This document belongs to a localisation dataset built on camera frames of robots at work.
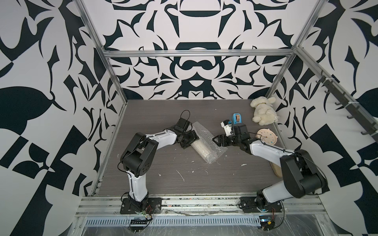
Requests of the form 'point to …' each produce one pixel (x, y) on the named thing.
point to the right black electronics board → (266, 222)
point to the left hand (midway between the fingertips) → (195, 137)
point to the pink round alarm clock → (267, 136)
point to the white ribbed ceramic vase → (204, 151)
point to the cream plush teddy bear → (264, 113)
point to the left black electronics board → (139, 221)
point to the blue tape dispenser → (236, 118)
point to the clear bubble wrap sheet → (205, 136)
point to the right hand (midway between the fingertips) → (216, 136)
